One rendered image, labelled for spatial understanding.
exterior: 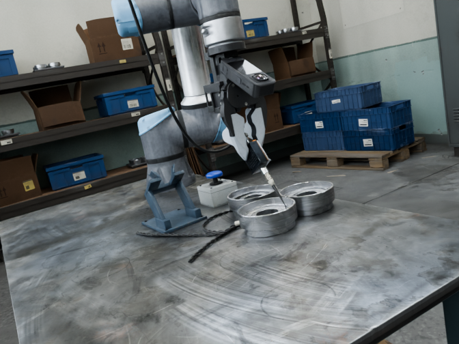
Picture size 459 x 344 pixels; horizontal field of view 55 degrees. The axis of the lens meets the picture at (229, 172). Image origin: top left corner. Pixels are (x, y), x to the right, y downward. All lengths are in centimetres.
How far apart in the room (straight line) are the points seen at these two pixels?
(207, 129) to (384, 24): 433
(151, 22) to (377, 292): 63
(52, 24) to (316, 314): 454
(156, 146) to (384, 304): 90
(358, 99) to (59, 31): 305
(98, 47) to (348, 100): 248
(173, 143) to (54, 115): 297
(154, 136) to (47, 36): 364
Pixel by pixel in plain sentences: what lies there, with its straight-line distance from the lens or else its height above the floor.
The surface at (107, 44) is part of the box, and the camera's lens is 439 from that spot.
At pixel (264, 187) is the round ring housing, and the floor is 84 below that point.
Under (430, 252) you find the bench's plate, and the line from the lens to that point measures 64.
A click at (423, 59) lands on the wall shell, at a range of 517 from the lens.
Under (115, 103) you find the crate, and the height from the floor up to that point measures 111.
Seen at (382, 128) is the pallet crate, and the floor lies 37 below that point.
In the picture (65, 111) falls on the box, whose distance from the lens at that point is 421.
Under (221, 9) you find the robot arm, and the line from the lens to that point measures 80.
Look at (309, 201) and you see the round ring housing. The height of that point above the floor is 83.
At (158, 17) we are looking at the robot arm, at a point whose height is 121.
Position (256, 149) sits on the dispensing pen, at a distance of 80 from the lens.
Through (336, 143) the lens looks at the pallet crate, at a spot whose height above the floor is 22.
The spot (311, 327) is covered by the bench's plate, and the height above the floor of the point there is 80.
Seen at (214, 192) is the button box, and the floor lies 83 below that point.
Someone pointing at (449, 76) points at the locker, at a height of 75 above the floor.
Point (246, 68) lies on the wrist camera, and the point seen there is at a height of 108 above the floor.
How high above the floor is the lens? 106
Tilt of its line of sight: 11 degrees down
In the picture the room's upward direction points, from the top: 12 degrees counter-clockwise
